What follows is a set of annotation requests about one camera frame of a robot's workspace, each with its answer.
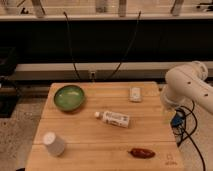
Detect white plastic bottle with label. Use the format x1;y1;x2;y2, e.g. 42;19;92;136
94;111;130;128

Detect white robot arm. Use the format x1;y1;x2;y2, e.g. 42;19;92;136
160;61;213;124

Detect small white box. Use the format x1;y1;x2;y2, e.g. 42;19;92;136
130;87;142;102

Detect dark red chili pepper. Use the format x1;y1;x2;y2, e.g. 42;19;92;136
129;148;155;159

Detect green bowl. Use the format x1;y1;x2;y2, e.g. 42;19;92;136
54;85;85;112

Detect white paper cup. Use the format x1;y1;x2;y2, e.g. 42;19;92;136
43;132;65;157

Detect black equipment at left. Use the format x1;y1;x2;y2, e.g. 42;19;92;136
0;46;21;118

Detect black cables beside table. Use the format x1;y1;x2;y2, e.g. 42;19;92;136
171;99;208;171

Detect right black hanging cable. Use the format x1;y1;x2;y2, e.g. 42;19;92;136
105;10;142;81

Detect black hanging cable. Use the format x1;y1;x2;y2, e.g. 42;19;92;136
62;11;82;81
105;10;142;81

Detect white wall outlet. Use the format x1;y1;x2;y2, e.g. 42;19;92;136
89;70;96;80

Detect left black hanging cable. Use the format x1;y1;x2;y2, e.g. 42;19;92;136
62;11;82;81

